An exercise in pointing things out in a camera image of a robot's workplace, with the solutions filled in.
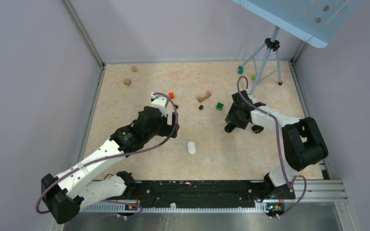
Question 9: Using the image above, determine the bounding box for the white earbud charging case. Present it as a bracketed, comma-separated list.
[186, 141, 197, 155]

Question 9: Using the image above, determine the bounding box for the black earbud charging case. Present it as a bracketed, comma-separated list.
[224, 123, 236, 133]

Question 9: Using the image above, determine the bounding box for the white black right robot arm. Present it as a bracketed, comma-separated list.
[225, 90, 329, 198]

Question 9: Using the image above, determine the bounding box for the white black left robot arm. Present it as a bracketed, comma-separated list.
[35, 105, 179, 224]

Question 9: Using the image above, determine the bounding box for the green block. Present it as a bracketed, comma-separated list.
[216, 103, 224, 111]

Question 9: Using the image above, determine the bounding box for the brown wooden arch block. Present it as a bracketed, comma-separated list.
[197, 91, 211, 103]

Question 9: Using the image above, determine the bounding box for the small tan wooden cube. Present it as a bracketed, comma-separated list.
[131, 66, 138, 73]

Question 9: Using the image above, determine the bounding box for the grey tripod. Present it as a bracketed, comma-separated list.
[240, 26, 283, 96]

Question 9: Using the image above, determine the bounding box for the light blue perforated panel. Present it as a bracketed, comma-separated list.
[234, 0, 363, 48]

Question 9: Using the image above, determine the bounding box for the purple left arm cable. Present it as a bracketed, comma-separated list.
[35, 92, 179, 220]

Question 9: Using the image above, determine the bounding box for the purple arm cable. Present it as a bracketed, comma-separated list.
[237, 76, 307, 219]
[35, 92, 179, 220]

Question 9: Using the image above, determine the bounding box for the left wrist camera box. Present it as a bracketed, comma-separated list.
[150, 92, 169, 117]

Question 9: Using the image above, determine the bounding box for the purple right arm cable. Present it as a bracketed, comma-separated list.
[237, 76, 307, 219]

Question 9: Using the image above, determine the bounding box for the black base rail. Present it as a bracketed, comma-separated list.
[105, 180, 296, 209]

